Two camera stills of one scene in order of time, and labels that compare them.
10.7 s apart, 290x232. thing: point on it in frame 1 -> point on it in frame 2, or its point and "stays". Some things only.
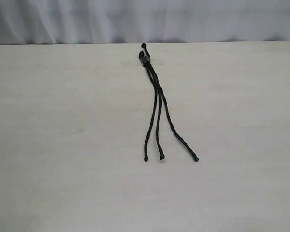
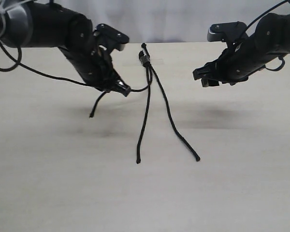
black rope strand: (157, 88) -> (145, 112)
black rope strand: (188, 149) stays
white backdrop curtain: (32, 22) stays
